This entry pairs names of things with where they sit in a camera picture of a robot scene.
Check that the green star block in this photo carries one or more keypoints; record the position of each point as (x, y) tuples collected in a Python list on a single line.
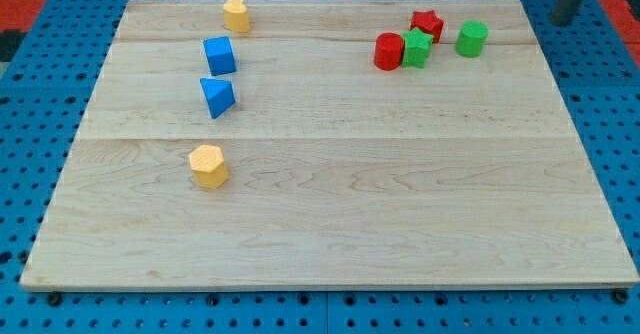
[(417, 46)]

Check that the red star block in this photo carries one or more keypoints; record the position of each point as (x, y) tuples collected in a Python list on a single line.
[(428, 22)]

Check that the wooden board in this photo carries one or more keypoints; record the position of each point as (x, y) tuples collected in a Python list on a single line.
[(467, 174)]

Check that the yellow hexagon block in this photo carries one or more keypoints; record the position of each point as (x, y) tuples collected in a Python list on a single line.
[(208, 166)]

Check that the blue triangle block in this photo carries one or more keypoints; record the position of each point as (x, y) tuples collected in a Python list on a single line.
[(219, 95)]

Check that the red cylinder block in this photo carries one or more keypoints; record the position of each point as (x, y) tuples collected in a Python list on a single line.
[(389, 51)]

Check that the blue cube block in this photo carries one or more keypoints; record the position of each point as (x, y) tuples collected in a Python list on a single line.
[(220, 56)]

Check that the yellow heart block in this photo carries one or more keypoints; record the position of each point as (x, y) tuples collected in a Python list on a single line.
[(236, 16)]

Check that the green cylinder block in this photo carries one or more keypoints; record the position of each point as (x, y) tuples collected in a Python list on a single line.
[(471, 39)]

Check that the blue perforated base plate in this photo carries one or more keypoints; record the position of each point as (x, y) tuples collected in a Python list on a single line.
[(43, 96)]

